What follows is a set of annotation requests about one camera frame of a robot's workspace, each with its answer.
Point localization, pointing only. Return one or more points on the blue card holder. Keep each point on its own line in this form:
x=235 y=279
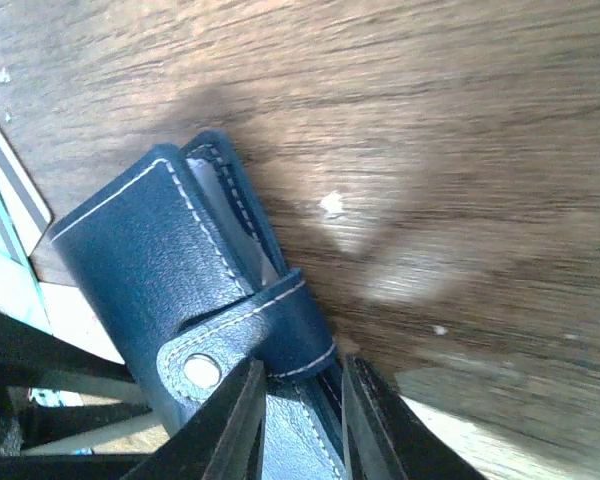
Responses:
x=179 y=262

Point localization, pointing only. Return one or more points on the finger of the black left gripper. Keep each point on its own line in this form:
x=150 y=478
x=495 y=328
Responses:
x=63 y=410

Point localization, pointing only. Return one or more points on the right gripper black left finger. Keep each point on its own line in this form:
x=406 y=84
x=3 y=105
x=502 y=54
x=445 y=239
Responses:
x=223 y=440

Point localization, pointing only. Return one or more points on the white card black stripe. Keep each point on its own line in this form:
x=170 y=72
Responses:
x=26 y=207

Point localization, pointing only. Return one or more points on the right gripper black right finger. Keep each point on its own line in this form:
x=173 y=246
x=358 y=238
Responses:
x=384 y=439

